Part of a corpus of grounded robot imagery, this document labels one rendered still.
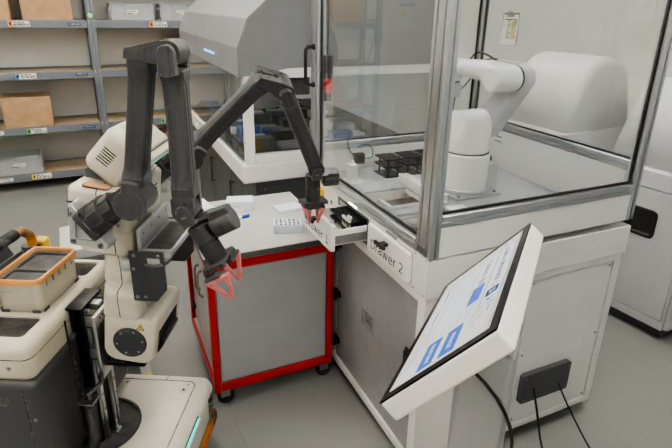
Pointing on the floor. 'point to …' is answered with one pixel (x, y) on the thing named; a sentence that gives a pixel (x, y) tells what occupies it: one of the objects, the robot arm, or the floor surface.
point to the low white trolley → (265, 302)
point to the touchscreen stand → (483, 406)
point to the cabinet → (554, 365)
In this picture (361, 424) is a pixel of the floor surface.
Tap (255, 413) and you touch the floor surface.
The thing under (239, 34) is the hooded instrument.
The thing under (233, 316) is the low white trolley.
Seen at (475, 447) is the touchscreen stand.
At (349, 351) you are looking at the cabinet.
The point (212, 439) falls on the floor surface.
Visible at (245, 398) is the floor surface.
